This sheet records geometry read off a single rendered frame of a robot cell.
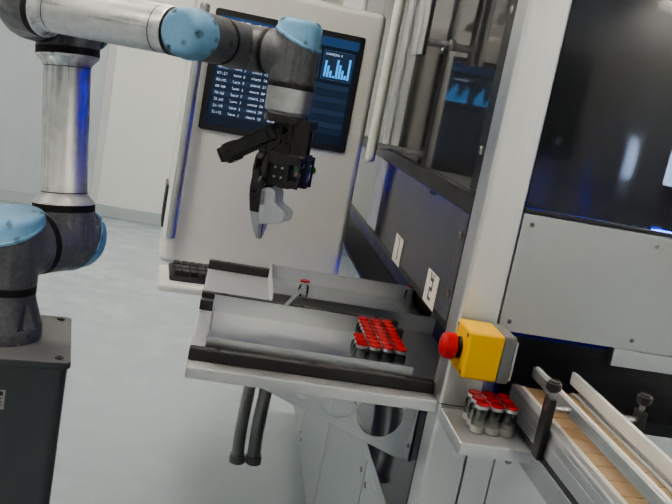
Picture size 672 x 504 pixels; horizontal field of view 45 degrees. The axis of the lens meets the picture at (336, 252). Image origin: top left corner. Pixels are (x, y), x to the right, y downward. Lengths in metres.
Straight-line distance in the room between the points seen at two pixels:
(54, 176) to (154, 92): 5.20
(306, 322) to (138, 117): 5.34
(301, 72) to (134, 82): 5.52
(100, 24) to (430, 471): 0.88
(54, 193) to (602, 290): 0.99
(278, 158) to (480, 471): 0.60
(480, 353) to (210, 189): 1.18
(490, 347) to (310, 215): 1.14
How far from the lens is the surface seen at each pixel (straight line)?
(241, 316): 1.58
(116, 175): 6.89
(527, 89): 1.26
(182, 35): 1.27
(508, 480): 1.42
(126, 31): 1.36
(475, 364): 1.22
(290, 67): 1.34
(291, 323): 1.58
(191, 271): 2.08
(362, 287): 1.93
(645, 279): 1.38
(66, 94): 1.62
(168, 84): 6.79
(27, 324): 1.58
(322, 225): 2.27
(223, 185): 2.22
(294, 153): 1.35
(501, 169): 1.26
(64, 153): 1.62
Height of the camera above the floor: 1.33
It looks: 11 degrees down
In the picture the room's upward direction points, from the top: 11 degrees clockwise
